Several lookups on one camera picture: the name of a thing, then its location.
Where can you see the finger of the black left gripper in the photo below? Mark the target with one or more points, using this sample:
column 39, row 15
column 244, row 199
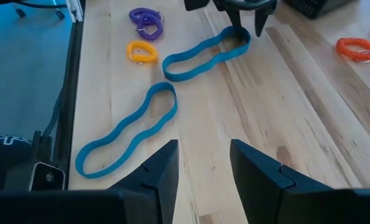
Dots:
column 260, row 23
column 235, row 18

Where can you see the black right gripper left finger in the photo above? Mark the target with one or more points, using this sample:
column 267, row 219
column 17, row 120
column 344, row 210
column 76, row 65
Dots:
column 110, row 207

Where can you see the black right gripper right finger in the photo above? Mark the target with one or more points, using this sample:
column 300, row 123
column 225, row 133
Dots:
column 281, row 199

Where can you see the blue rubber band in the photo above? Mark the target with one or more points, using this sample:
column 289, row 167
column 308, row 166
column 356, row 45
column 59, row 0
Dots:
column 79, row 163
column 178, row 77

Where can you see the blue office chair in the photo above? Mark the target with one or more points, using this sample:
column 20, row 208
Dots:
column 59, row 14

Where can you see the black plastic basket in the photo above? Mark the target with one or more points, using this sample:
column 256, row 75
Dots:
column 315, row 7

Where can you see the black box silver edge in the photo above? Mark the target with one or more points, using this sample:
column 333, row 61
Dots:
column 45, row 177

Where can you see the black table edge frame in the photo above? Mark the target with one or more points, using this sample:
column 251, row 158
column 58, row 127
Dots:
column 74, row 77

